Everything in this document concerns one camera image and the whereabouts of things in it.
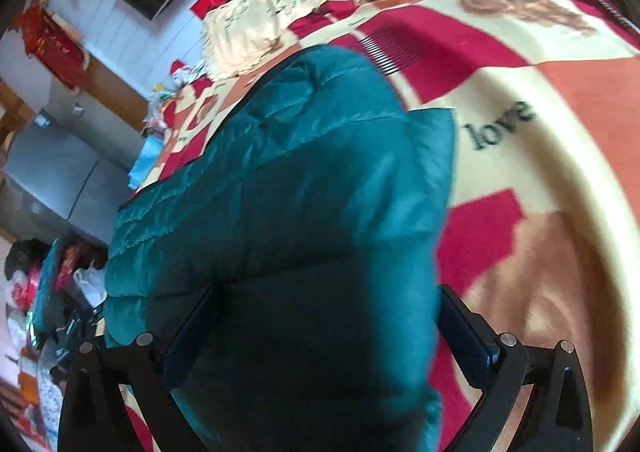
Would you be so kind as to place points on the light blue cloth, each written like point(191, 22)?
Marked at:
point(145, 160)

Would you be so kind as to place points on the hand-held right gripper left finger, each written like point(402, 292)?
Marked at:
point(192, 332)

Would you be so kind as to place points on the grey wardrobe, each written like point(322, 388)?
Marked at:
point(60, 172)

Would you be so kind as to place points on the red hanging wall decoration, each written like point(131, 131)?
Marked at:
point(50, 47)

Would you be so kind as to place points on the black plastic bag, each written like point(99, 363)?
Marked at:
point(27, 257)

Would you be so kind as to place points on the clear plastic bag of items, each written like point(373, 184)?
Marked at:
point(156, 107)

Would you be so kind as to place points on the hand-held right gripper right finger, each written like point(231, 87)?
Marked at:
point(465, 332)

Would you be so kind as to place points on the plush toy with red hat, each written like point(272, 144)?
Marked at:
point(179, 73)

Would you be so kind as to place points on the red and cream printed blanket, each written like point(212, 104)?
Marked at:
point(550, 207)

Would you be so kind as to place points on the white plastic bag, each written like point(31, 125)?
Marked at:
point(89, 287)

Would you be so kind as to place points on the cream fringed pillow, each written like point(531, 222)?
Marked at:
point(260, 27)

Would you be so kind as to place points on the teal quilted puffer jacket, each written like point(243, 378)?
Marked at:
point(300, 207)

